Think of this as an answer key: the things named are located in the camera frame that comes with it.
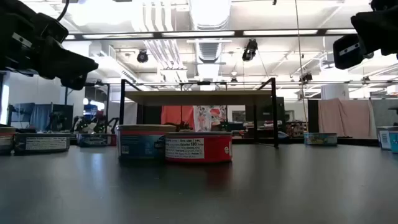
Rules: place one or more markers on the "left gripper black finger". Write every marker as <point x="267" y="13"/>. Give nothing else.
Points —
<point x="74" y="83"/>
<point x="71" y="63"/>

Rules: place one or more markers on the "dark blue sardine tin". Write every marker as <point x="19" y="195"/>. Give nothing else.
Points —
<point x="93" y="140"/>

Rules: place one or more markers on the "dark tin white label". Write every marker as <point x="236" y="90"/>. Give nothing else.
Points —
<point x="43" y="143"/>

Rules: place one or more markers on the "tall blue red-striped can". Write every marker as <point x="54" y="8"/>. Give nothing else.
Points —
<point x="140" y="144"/>

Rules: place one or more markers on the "turquoise yellow tuna can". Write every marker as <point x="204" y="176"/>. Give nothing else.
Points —
<point x="320" y="139"/>
<point x="385" y="138"/>

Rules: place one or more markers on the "red round can white label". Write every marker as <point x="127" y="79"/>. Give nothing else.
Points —
<point x="214" y="149"/>

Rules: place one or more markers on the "background black robot arm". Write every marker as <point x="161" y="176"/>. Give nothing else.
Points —
<point x="183" y="126"/>
<point x="93" y="126"/>

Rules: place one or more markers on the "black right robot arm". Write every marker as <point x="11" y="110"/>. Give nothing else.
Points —
<point x="385" y="3"/>

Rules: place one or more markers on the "wooden shelf with black legs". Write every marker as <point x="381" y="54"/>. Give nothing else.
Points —
<point x="199" y="98"/>

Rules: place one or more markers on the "cluttered storage shelf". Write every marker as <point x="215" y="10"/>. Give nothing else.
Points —
<point x="297" y="129"/>

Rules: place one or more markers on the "black ceiling spotlight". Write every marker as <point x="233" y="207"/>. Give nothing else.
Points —
<point x="250" y="49"/>
<point x="306" y="77"/>
<point x="370" y="56"/>
<point x="142" y="56"/>

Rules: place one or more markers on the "black panel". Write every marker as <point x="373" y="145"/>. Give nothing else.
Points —
<point x="62" y="115"/>

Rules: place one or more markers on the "blue curtain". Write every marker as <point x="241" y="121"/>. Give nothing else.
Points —
<point x="40" y="116"/>

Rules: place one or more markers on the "black overhead light bar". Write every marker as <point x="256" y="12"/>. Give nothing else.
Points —
<point x="321" y="31"/>

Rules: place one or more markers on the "dark monitor screen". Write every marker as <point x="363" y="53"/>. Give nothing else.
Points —
<point x="23" y="110"/>

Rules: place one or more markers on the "white round column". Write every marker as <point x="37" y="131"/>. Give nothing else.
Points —
<point x="335" y="91"/>

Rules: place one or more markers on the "grey partition panel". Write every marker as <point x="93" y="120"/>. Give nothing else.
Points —
<point x="384" y="112"/>

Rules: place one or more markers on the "pink draped cloth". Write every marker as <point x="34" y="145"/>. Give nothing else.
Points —
<point x="345" y="118"/>

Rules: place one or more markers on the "black partition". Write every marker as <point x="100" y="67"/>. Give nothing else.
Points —
<point x="312" y="116"/>

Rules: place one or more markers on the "orange hanging cloth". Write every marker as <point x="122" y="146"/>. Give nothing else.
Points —
<point x="180" y="113"/>

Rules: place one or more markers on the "floral printed poster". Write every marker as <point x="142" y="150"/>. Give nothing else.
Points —
<point x="202" y="118"/>

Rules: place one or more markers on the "black cabinet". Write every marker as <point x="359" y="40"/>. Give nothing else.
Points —
<point x="264" y="112"/>

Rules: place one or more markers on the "small dark screen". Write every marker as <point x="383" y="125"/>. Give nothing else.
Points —
<point x="238" y="116"/>

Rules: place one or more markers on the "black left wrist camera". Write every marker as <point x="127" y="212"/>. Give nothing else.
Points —
<point x="53" y="29"/>

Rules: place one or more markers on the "black background table frame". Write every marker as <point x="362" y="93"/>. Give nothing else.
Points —
<point x="108" y="105"/>

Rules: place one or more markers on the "white ceiling duct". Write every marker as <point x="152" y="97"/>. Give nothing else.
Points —
<point x="209" y="12"/>

